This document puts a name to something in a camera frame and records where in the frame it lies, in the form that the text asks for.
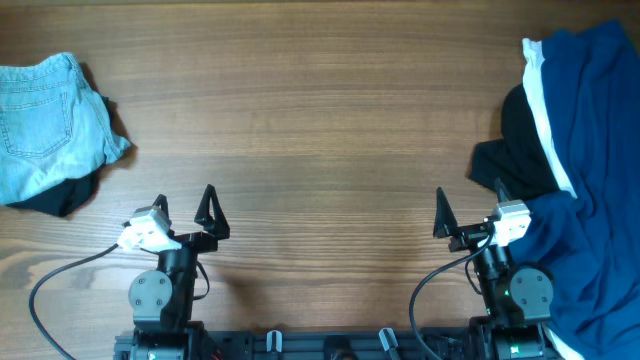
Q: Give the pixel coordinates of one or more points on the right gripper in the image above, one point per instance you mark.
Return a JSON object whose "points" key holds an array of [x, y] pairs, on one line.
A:
{"points": [[447, 224]]}

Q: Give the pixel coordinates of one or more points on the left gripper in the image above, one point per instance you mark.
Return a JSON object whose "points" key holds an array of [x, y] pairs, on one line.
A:
{"points": [[213, 228]]}

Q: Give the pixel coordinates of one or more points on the blue t-shirt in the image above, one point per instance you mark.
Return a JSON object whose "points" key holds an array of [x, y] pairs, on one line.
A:
{"points": [[591, 244]]}

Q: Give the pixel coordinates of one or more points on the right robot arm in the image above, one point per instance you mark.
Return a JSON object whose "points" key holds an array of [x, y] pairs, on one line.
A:
{"points": [[517, 296]]}

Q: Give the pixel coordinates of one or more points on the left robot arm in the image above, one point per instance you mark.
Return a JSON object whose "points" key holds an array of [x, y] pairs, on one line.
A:
{"points": [[162, 299]]}

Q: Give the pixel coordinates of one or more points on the black garment at right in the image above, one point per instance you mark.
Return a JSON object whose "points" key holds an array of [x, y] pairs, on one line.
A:
{"points": [[517, 158]]}

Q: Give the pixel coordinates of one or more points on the black garment under denim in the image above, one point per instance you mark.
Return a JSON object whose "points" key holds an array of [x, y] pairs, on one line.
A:
{"points": [[60, 197]]}

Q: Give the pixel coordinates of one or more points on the light blue denim shorts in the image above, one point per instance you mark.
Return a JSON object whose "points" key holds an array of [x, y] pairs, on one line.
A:
{"points": [[56, 74]]}

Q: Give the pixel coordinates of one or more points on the white garment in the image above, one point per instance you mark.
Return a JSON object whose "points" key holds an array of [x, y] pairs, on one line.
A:
{"points": [[533, 86]]}

